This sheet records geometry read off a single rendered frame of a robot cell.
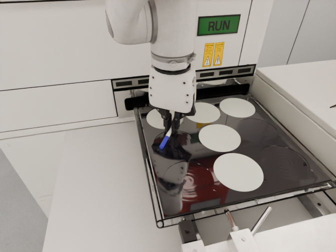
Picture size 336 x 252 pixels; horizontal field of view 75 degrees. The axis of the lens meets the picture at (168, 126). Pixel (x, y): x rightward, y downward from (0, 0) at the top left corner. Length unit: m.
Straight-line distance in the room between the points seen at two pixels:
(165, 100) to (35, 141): 0.47
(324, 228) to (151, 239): 0.31
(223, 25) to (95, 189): 0.53
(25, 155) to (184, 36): 0.64
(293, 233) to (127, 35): 0.43
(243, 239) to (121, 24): 0.37
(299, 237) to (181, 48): 0.38
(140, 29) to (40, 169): 0.64
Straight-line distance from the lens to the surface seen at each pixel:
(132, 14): 0.33
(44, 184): 0.94
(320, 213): 0.56
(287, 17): 2.74
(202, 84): 0.70
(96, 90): 0.66
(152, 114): 0.62
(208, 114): 0.62
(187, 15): 0.40
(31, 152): 0.83
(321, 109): 0.63
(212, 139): 0.54
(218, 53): 0.69
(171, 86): 0.45
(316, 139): 0.62
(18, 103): 0.72
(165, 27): 0.39
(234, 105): 0.68
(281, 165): 0.53
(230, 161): 0.50
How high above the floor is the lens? 1.26
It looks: 39 degrees down
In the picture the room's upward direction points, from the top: straight up
